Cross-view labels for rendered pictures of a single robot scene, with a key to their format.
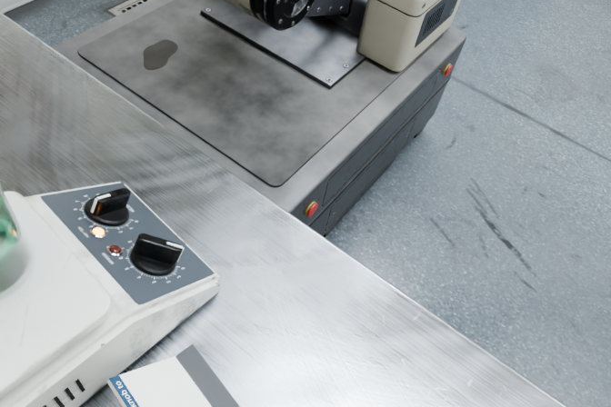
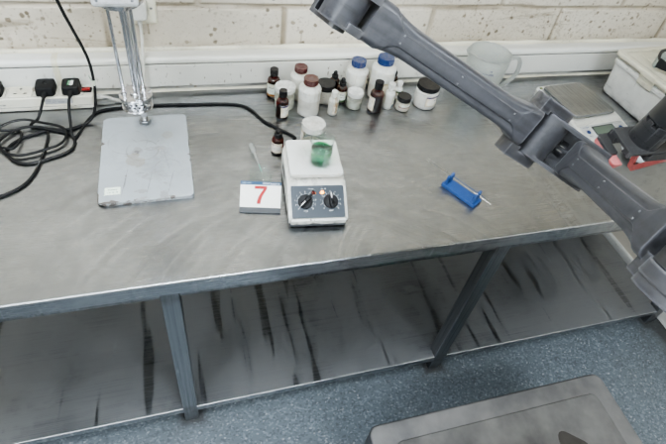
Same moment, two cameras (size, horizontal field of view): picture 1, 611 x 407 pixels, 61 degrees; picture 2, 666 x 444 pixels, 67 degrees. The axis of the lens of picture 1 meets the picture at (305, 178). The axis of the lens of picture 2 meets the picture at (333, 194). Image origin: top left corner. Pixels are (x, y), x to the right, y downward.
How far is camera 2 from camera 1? 94 cm
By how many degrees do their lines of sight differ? 75
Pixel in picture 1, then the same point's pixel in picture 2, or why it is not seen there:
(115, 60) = (576, 414)
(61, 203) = (338, 189)
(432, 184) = not seen: outside the picture
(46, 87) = (420, 232)
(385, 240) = not seen: outside the picture
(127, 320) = (288, 182)
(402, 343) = (230, 258)
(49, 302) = (301, 166)
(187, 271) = (296, 209)
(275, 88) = not seen: outside the picture
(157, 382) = (274, 195)
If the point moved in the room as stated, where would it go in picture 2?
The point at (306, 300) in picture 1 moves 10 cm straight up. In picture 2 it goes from (267, 246) to (269, 213)
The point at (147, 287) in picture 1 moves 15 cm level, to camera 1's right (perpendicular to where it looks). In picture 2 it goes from (295, 192) to (239, 224)
